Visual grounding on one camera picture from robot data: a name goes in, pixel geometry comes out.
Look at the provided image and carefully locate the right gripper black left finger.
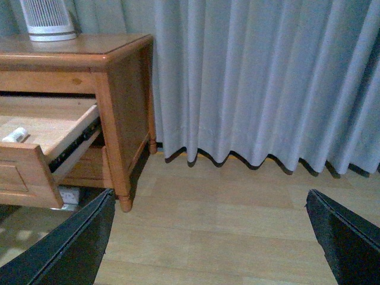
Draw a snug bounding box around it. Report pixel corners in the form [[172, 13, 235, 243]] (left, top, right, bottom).
[[1, 189, 115, 284]]

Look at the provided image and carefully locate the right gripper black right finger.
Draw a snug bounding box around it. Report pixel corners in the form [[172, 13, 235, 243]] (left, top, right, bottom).
[[306, 189, 379, 284]]

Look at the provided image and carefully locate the wooden drawer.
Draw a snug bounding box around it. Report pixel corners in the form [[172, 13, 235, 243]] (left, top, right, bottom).
[[62, 146, 113, 188], [1, 94, 102, 208]]

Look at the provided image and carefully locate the white medicine bottle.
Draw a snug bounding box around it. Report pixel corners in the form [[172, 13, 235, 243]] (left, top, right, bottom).
[[2, 127, 29, 143]]

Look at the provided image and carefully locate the wooden nightstand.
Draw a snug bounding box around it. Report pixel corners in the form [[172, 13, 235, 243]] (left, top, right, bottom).
[[1, 34, 157, 212]]

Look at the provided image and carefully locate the light grey curtain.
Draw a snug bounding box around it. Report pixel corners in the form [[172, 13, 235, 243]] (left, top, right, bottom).
[[0, 0, 380, 176]]

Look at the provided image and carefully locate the white air purifier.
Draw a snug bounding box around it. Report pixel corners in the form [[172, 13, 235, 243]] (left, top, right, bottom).
[[20, 0, 77, 42]]

